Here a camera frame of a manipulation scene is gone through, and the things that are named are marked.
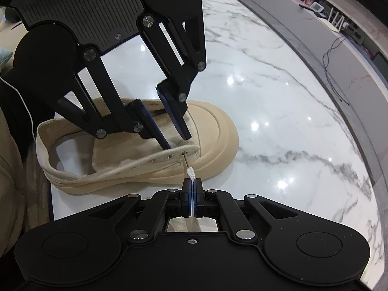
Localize black cable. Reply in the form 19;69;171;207
322;33;350;106

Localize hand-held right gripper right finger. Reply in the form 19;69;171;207
194;178;299;243

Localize white cable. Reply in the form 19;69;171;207
0;76;34;146

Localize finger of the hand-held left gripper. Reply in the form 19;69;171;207
45;45;172;151
136;8;208;142

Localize beige sofa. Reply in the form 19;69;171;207
0;6;57;251

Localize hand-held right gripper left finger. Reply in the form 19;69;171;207
89;178;194;243

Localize beige canvas shoe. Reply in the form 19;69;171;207
36;97;240;196

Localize white router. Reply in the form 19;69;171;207
326;6;349;32

